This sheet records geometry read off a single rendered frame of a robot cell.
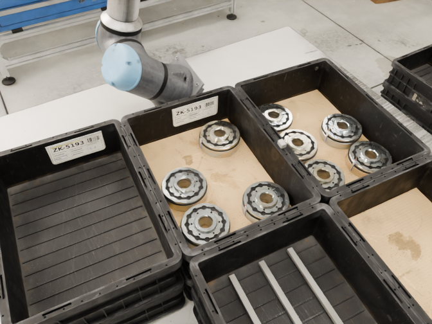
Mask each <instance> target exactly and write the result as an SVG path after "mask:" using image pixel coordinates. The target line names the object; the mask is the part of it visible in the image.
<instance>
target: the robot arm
mask: <svg viewBox="0 0 432 324"><path fill-rule="evenodd" d="M139 8H140V0H107V10H106V11H104V12H103V13H102V14H101V18H100V20H99V21H98V24H97V25H96V41H97V44H98V46H99V48H100V49H101V51H102V54H103V59H102V64H103V66H102V67H101V69H102V75H103V78H104V80H105V81H106V82H107V83H108V84H109V85H110V86H113V87H114V88H116V89H118V90H120V91H125V92H128V93H131V94H134V95H136V96H140V97H142V98H145V99H147V100H150V101H151V102H152V103H153V104H154V105H156V106H158V105H162V104H166V103H168V102H173V101H175V100H179V99H182V98H186V97H189V96H191V94H192V90H193V86H194V80H193V76H192V73H191V71H190V70H189V69H188V68H187V67H185V66H182V65H180V64H169V63H162V62H160V61H158V60H156V59H154V58H152V57H150V56H149V55H148V54H147V52H146V51H145V48H144V47H143V45H142V43H141V31H142V26H143V23H142V20H141V19H140V18H139V16H138V13H139Z"/></svg>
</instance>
